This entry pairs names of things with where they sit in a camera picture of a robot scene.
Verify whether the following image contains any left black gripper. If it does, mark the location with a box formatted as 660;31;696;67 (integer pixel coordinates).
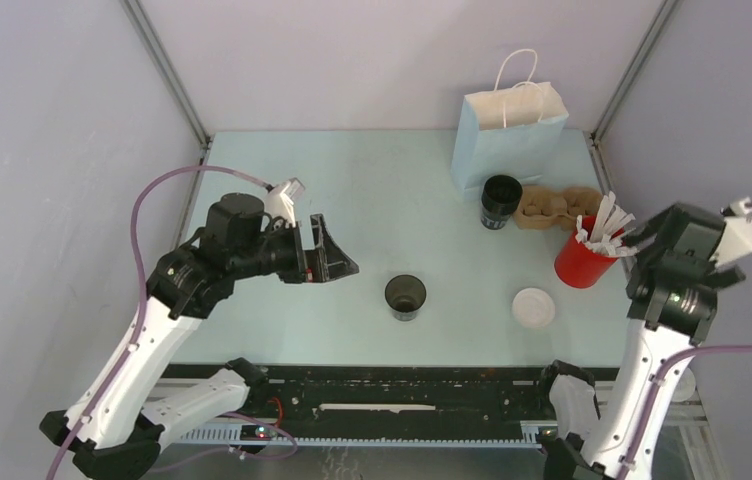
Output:
232;214;359;283

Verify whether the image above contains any black paper coffee cup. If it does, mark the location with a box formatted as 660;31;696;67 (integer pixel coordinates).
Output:
384;274;427;322

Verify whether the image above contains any red cup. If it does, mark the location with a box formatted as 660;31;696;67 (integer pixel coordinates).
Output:
554;230;618;289

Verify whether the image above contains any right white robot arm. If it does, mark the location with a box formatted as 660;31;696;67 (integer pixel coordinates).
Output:
533;198;752;479

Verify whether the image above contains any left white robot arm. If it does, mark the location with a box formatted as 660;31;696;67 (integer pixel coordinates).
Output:
40;192;359;479

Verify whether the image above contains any white plastic lid on table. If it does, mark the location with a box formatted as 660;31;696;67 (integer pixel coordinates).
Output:
511;287;556;329

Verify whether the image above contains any brown cardboard cup carrier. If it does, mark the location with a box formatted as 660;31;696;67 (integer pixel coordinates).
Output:
512;185;604;232

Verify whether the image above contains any light blue paper bag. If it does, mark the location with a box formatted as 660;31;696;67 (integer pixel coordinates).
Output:
450;48;569;201

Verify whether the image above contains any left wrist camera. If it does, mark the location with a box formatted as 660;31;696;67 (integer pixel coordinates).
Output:
264;178;305;230

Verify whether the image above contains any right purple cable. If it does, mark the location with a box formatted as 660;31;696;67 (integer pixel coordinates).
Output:
614;201;752;480

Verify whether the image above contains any purple cable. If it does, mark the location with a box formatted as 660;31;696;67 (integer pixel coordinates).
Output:
614;201;752;480
44;165;300;480

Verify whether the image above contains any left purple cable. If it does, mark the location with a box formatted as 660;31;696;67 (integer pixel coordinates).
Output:
44;165;300;480

